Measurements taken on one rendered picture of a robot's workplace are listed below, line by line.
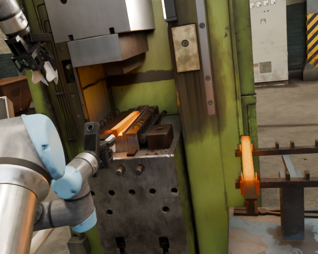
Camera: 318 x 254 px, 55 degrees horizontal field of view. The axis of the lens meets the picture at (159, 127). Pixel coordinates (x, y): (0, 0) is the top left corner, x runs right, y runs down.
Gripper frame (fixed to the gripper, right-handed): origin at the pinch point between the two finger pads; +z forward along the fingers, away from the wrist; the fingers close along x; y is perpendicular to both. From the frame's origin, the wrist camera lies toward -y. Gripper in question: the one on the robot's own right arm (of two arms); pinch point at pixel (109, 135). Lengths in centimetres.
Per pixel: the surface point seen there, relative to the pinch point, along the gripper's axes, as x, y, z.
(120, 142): 0.1, 6.3, 8.8
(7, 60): -586, -42, 717
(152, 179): 12.2, 20.2, 3.1
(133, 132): 6.1, 2.6, 8.9
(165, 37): 16, -31, 56
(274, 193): 72, 100, 128
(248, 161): 47, 7, -14
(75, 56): -10.0, -29.2, 8.1
